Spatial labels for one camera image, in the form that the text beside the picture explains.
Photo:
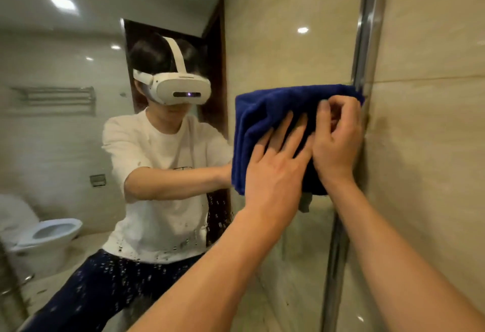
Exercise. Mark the person's left hand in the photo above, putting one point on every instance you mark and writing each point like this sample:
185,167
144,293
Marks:
276,184

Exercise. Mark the person's right hand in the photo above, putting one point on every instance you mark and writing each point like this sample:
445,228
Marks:
337,150

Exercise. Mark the blue microfibre cloth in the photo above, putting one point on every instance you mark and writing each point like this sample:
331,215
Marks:
261,108

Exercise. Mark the silver framed wall mirror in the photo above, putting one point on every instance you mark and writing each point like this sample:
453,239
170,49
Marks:
284,21

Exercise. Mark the person's right forearm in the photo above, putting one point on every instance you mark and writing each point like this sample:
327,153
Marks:
398,267

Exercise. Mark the person's left forearm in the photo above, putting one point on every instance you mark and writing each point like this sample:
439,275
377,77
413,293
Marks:
212,282

